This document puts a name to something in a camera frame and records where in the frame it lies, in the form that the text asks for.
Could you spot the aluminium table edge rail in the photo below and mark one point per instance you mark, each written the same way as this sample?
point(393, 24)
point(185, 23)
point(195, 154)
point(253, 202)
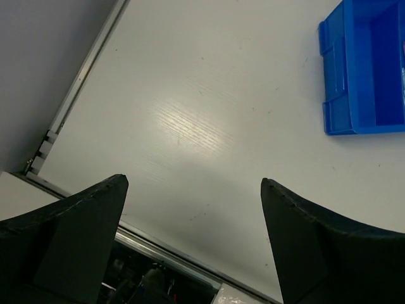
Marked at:
point(35, 163)

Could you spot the blue plastic compartment tray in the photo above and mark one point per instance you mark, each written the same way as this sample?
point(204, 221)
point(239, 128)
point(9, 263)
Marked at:
point(361, 46)

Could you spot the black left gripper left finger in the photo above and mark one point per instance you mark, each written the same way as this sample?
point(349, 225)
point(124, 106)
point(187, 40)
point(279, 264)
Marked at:
point(59, 253)

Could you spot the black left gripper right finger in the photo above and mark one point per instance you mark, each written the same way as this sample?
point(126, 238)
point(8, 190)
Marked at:
point(324, 257)

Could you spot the blue white marker pen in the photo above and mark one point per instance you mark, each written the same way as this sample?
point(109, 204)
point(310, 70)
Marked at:
point(403, 73)

